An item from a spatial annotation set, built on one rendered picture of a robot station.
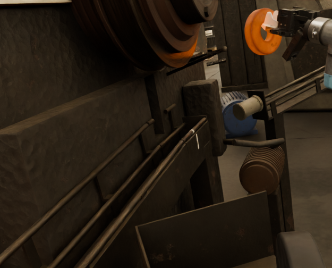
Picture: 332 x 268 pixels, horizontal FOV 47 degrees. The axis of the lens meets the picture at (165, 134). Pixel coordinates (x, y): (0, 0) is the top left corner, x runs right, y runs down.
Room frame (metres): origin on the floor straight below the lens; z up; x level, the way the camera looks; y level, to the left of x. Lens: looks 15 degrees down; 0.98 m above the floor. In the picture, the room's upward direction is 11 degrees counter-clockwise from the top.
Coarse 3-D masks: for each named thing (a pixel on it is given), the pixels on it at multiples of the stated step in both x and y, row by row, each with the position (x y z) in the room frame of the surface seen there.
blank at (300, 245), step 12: (276, 240) 0.39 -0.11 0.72; (288, 240) 0.34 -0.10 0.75; (300, 240) 0.34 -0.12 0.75; (312, 240) 0.34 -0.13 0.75; (276, 252) 0.40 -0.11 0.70; (288, 252) 0.33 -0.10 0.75; (300, 252) 0.32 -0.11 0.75; (312, 252) 0.32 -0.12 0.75; (276, 264) 0.41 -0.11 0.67; (288, 264) 0.32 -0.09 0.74; (300, 264) 0.31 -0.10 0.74; (312, 264) 0.31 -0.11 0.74; (324, 264) 0.31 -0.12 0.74
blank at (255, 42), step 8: (264, 8) 1.32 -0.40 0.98; (256, 16) 1.30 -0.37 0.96; (264, 16) 1.32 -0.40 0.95; (248, 24) 1.30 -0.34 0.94; (256, 24) 1.29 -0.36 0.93; (248, 32) 1.29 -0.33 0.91; (256, 32) 1.29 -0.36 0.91; (248, 40) 1.30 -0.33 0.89; (256, 40) 1.29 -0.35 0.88; (264, 40) 1.31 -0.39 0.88; (272, 40) 1.33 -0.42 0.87; (280, 40) 1.35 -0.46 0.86; (256, 48) 1.29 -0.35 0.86; (264, 48) 1.30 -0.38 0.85; (272, 48) 1.32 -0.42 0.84
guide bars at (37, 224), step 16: (144, 128) 0.89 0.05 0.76; (176, 128) 1.05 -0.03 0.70; (128, 144) 0.81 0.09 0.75; (144, 144) 0.88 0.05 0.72; (160, 144) 0.91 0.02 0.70; (112, 160) 0.74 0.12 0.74; (144, 160) 0.83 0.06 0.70; (96, 176) 0.69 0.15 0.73; (112, 208) 0.68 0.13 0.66; (16, 240) 0.49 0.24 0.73; (32, 240) 0.52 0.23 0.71; (80, 240) 0.57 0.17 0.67; (0, 256) 0.46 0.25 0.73; (32, 256) 0.51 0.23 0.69; (64, 256) 0.53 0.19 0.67
